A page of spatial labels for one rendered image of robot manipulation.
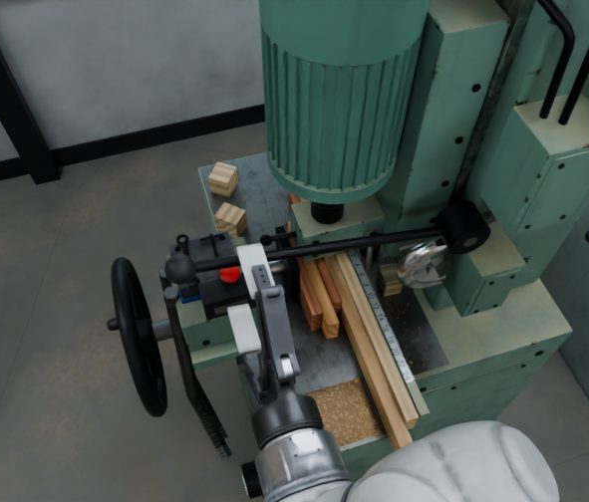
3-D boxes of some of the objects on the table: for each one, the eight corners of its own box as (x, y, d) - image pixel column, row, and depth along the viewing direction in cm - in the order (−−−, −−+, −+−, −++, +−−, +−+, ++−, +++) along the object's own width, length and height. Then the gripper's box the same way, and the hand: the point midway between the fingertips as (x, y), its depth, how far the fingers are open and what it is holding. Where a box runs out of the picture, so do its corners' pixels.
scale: (299, 142, 110) (299, 142, 110) (306, 141, 110) (306, 140, 110) (406, 382, 83) (407, 382, 83) (415, 380, 83) (415, 379, 83)
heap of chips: (272, 403, 87) (271, 394, 84) (359, 377, 89) (361, 368, 86) (289, 463, 82) (289, 455, 79) (381, 433, 85) (385, 425, 81)
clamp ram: (242, 266, 100) (238, 236, 93) (284, 255, 102) (283, 224, 94) (256, 310, 95) (253, 282, 88) (300, 298, 97) (300, 269, 89)
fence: (291, 145, 117) (291, 125, 113) (299, 143, 117) (299, 124, 113) (414, 428, 85) (420, 415, 80) (424, 424, 85) (431, 412, 81)
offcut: (238, 181, 112) (236, 166, 108) (229, 197, 110) (227, 183, 106) (219, 175, 113) (217, 161, 109) (210, 192, 110) (207, 177, 107)
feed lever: (489, 219, 84) (162, 275, 70) (507, 191, 79) (161, 244, 66) (506, 247, 81) (170, 310, 68) (526, 219, 77) (169, 281, 63)
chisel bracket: (289, 235, 99) (289, 203, 91) (366, 215, 101) (372, 183, 94) (303, 270, 95) (303, 240, 88) (383, 249, 97) (390, 218, 90)
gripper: (303, 467, 74) (258, 321, 85) (353, 387, 54) (286, 211, 65) (246, 483, 71) (208, 331, 83) (276, 405, 51) (220, 220, 63)
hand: (244, 286), depth 73 cm, fingers open, 13 cm apart
